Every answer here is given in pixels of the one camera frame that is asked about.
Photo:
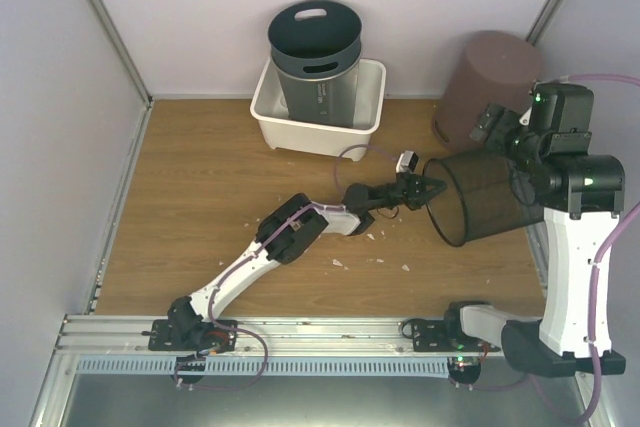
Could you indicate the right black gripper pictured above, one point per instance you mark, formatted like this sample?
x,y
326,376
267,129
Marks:
x,y
496,136

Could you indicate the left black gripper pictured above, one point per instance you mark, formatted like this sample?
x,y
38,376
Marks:
x,y
410,190

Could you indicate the mauve plastic bin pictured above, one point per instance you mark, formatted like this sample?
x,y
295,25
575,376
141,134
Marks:
x,y
494,67

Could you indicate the black mesh wastebasket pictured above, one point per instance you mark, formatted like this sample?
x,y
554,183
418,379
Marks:
x,y
485,195

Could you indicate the dark grey plastic bin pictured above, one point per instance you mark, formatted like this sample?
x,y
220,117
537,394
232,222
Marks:
x,y
315,40

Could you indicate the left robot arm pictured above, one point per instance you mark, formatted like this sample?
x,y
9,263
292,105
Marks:
x,y
193,321

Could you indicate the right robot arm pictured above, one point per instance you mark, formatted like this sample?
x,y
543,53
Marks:
x,y
581,197

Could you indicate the silver mesh wastebasket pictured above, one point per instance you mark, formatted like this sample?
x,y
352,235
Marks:
x,y
319,87

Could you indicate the white plastic tub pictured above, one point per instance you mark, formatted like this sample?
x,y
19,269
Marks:
x,y
268,107

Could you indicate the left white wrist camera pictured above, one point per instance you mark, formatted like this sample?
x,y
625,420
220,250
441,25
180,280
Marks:
x,y
407,162

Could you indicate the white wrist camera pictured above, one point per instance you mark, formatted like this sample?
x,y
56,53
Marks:
x,y
407,162
524,119

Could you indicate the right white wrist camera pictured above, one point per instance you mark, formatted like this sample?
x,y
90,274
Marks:
x,y
524,119

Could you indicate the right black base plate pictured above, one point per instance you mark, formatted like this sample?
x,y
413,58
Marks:
x,y
440,335

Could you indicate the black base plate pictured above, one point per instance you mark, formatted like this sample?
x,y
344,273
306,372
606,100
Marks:
x,y
440,335
164,335

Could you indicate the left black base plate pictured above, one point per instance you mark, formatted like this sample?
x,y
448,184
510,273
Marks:
x,y
164,335

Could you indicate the aluminium rail frame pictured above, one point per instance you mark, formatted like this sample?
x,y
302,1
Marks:
x,y
284,336

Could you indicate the grey slotted cable duct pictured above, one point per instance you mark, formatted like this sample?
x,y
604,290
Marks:
x,y
435,367

